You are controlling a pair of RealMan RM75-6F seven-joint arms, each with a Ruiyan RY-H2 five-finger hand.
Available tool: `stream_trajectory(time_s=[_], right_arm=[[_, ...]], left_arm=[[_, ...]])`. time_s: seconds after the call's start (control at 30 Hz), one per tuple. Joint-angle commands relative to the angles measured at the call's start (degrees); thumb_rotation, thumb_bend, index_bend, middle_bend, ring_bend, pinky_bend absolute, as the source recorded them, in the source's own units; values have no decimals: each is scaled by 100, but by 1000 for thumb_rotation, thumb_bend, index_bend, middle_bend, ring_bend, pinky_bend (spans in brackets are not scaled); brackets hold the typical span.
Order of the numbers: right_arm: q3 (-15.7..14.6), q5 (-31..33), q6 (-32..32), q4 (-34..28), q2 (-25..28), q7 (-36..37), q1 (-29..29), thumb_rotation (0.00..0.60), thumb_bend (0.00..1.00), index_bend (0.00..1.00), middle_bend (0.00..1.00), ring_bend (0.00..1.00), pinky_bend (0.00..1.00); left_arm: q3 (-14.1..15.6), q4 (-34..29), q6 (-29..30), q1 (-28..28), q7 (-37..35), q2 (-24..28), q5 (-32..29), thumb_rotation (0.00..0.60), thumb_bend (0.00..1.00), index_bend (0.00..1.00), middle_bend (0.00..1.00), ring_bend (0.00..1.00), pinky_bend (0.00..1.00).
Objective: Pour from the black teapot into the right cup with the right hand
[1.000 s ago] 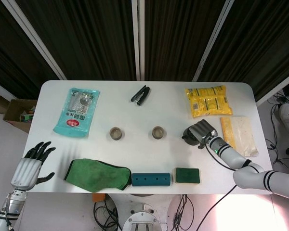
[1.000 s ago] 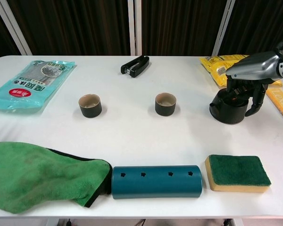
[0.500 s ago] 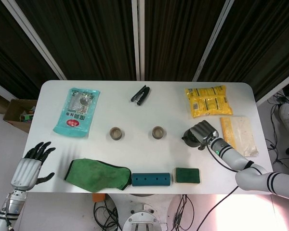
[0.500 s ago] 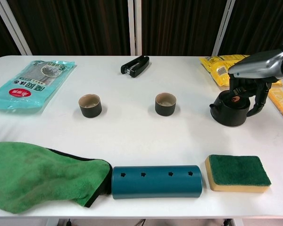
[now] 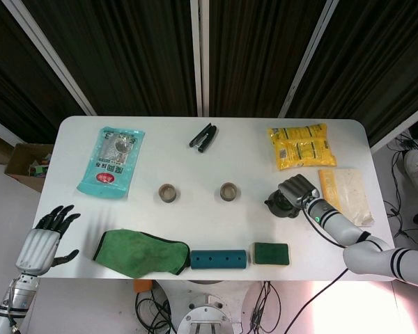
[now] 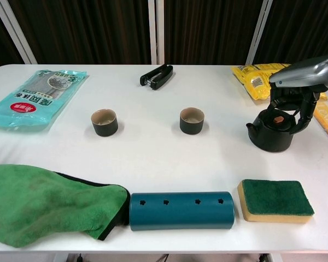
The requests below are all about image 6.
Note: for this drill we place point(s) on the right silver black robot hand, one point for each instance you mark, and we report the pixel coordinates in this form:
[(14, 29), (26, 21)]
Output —
[(303, 72)]

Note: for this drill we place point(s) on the black teapot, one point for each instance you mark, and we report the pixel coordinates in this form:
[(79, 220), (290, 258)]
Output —
[(270, 142)]

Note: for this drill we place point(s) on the dark cup beige inside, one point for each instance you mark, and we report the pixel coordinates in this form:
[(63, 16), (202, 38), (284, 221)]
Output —
[(105, 128), (192, 127)]

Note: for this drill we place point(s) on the dark slatted partition screen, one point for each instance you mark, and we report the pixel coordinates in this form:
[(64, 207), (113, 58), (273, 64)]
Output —
[(298, 27), (84, 30), (0, 32), (207, 30)]

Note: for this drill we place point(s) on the yellow snack bag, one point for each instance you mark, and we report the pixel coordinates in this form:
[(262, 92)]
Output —
[(251, 79)]

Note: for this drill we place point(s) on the green yellow scrub sponge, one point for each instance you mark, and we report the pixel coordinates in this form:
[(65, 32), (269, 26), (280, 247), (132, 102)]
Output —
[(276, 196)]

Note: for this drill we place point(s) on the black stapler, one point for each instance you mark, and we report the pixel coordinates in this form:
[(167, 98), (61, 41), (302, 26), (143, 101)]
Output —
[(157, 77)]

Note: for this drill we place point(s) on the teal cylinder with holes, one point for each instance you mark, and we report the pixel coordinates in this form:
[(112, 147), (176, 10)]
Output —
[(180, 215)]

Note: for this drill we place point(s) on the teal cleaning cloth package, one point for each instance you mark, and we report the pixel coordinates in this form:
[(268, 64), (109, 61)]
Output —
[(35, 101)]

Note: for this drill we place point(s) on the green microfibre cloth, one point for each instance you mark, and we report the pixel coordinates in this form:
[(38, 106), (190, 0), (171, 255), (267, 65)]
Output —
[(43, 202)]

